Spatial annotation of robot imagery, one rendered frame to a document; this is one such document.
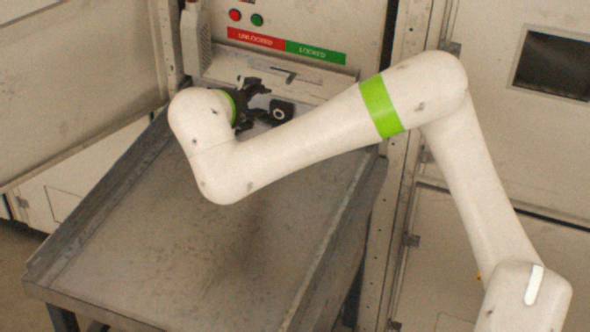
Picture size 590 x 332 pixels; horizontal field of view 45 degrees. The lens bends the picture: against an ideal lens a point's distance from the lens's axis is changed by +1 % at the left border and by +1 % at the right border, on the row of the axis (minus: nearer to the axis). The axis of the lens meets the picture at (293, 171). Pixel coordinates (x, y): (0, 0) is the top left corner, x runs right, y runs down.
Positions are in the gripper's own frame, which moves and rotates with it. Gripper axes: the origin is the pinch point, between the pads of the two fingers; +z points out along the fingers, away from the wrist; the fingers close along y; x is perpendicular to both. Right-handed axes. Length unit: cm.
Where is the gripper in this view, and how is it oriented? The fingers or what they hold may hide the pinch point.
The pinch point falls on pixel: (259, 101)
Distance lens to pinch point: 168.5
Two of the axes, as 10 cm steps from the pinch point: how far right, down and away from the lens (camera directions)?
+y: -2.0, 9.5, 2.4
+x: 9.3, 2.6, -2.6
